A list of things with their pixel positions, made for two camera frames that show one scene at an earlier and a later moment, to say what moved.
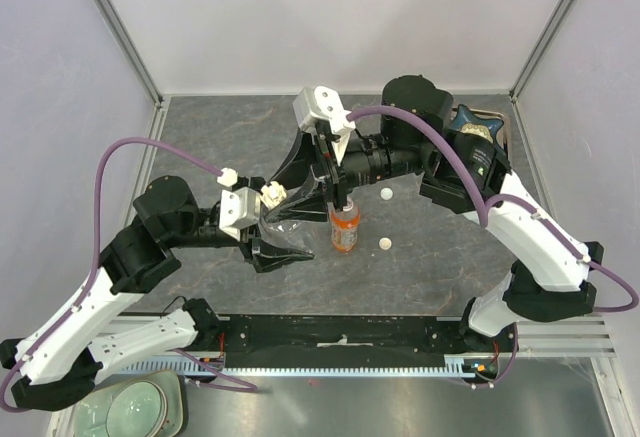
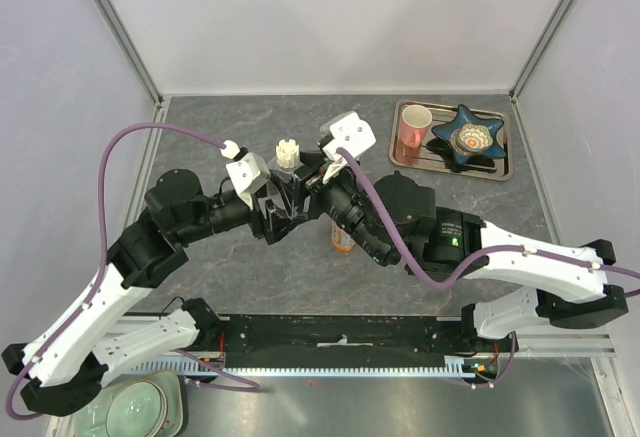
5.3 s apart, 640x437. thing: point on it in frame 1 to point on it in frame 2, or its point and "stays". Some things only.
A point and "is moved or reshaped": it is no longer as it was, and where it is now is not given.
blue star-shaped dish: (465, 117) stays
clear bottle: (304, 235) is moved or reshaped
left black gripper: (269, 256) to (272, 227)
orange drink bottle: (344, 225) stays
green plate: (138, 410) stays
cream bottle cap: (273, 193) is moved or reshaped
